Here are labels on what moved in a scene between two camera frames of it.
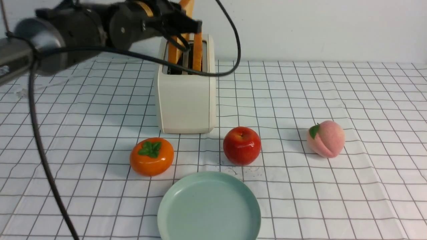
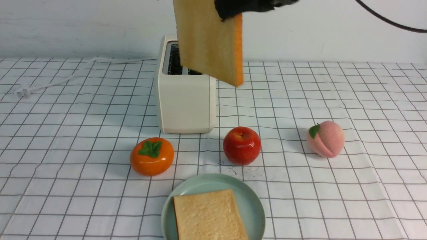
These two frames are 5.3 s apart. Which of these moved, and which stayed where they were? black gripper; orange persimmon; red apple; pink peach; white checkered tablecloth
Moved: black gripper
Stayed: pink peach; orange persimmon; white checkered tablecloth; red apple
